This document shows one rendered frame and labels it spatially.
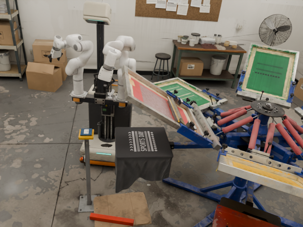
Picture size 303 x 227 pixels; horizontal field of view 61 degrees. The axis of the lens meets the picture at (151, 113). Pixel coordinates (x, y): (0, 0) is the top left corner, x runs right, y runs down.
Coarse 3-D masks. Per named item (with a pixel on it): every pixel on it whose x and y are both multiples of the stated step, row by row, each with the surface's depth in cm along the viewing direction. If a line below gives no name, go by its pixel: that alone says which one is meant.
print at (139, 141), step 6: (132, 132) 243; (138, 132) 244; (144, 132) 245; (150, 132) 246; (132, 138) 236; (138, 138) 236; (144, 138) 237; (150, 138) 238; (132, 144) 228; (138, 144) 229; (144, 144) 230; (150, 144) 231; (132, 150) 221; (138, 150) 222; (144, 150) 222; (150, 150) 223; (156, 150) 224
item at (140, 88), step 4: (136, 84) 217; (140, 84) 224; (136, 88) 209; (140, 88) 215; (144, 88) 222; (148, 88) 230; (144, 92) 214; (148, 92) 221; (152, 92) 228; (148, 96) 212; (152, 96) 219; (156, 96) 227; (160, 96) 234; (156, 100) 218; (160, 100) 224; (164, 100) 232; (164, 104) 223; (168, 104) 230; (168, 108) 222; (180, 112) 236; (184, 116) 235
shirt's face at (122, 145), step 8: (120, 128) 247; (128, 128) 248; (136, 128) 250; (144, 128) 251; (152, 128) 252; (160, 128) 254; (120, 136) 236; (128, 136) 237; (160, 136) 242; (120, 144) 227; (128, 144) 228; (160, 144) 232; (168, 144) 233; (120, 152) 217; (128, 152) 218; (136, 152) 219; (144, 152) 220; (152, 152) 221; (160, 152) 222; (168, 152) 223
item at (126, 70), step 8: (128, 72) 225; (128, 80) 200; (144, 80) 231; (128, 88) 186; (152, 88) 236; (160, 88) 241; (128, 96) 176; (136, 104) 180; (144, 104) 182; (152, 112) 185; (168, 120) 191; (192, 120) 235; (176, 128) 196; (200, 128) 224
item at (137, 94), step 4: (136, 92) 201; (140, 92) 207; (136, 96) 194; (140, 96) 200; (144, 96) 206; (144, 100) 199; (148, 100) 205; (152, 100) 211; (148, 104) 198; (152, 104) 204; (156, 104) 210; (160, 104) 216; (156, 108) 203; (160, 108) 209; (164, 108) 215; (160, 112) 201; (164, 112) 208; (168, 112) 214; (168, 116) 206; (172, 116) 213; (184, 120) 226
